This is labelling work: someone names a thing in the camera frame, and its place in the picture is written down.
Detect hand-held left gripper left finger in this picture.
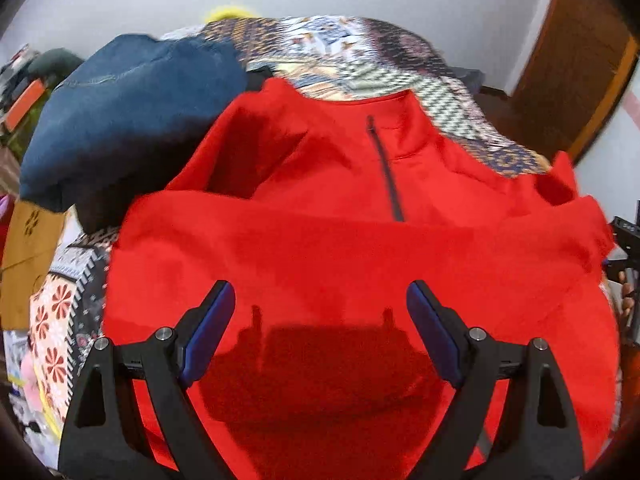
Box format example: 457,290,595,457
57,280,237,480

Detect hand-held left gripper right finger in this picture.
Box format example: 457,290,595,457
406,280,586,480

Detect red zip-neck sweater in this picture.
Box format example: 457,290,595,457
102,77,623,480

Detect person's right hand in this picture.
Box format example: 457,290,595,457
617,270,640,346

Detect brown wooden door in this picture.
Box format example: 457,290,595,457
512,0,640,163

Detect mustard yellow cloth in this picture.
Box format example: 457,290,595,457
0,200,67,332

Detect blue denim jeans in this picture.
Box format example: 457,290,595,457
19,34,250,211

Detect patchwork printed blanket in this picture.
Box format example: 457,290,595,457
10,14,553,456

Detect orange box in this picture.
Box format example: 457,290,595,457
4,80,45,131

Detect dark green bag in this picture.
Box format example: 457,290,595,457
27,48,85,81

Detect yellow plush pillow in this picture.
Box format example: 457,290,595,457
204,5,261,25

